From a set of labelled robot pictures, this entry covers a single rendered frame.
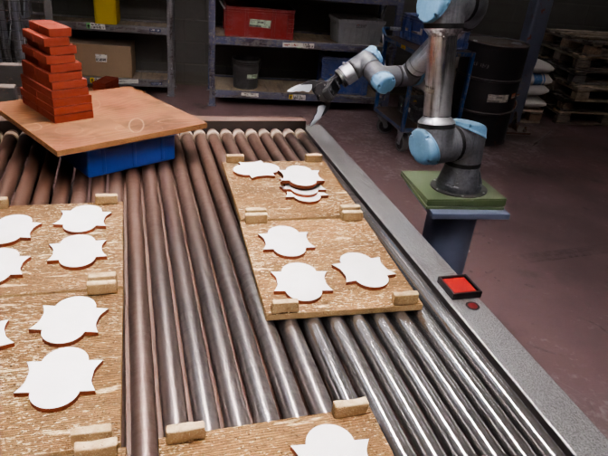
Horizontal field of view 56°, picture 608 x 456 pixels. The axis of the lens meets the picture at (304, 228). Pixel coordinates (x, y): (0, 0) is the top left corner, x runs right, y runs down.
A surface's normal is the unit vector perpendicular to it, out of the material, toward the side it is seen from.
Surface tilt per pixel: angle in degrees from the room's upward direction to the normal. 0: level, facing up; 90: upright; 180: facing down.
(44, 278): 0
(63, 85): 90
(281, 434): 0
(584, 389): 0
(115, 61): 90
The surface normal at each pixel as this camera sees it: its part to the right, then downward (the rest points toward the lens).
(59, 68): 0.69, 0.40
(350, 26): 0.25, 0.57
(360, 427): 0.09, -0.88
